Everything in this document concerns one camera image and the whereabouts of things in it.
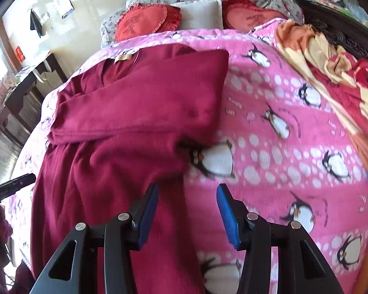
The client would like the orange and red floral blanket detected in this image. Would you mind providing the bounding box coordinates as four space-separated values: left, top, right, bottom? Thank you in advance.
274 18 368 172

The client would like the pink penguin print blanket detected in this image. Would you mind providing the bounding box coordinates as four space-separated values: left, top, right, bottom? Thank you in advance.
6 18 368 294

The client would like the dark wooden desk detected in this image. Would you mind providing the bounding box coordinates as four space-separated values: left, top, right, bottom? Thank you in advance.
2 52 66 129

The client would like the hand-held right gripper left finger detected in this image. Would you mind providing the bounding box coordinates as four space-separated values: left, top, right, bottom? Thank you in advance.
29 183 159 294

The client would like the dark hanging cloth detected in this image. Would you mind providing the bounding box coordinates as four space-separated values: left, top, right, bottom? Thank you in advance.
29 9 44 39

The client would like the slatted radiator cover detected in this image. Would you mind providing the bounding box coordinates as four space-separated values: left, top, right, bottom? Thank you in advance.
0 119 28 172

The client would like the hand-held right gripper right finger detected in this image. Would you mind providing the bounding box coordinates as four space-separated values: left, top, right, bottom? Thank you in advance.
216 183 345 294

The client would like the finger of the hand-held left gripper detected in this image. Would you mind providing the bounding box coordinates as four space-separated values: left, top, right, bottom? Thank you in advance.
0 173 37 195

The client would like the printed cardboard box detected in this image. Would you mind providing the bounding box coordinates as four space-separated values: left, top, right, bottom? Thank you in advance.
0 76 17 117

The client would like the dark red knit sweater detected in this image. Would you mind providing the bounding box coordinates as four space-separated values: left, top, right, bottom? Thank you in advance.
30 43 230 294

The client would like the red heart cushion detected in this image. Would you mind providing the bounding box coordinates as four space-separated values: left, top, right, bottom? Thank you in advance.
222 0 287 34
115 3 183 42

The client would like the dark wooden headboard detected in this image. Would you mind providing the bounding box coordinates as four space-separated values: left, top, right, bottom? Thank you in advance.
294 0 368 77

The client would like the wall calendar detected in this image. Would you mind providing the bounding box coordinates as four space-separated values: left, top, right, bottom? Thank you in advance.
49 0 74 20

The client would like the white pillow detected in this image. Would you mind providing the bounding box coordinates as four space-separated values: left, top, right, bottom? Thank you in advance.
170 0 224 31

